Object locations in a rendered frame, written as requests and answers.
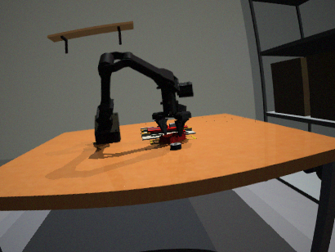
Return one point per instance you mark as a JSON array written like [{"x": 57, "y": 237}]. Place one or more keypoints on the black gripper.
[{"x": 170, "y": 111}]

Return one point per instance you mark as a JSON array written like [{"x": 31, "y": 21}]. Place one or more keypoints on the black toy wheel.
[{"x": 175, "y": 146}]

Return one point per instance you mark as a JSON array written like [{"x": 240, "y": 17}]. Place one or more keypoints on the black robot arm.
[{"x": 166, "y": 81}]

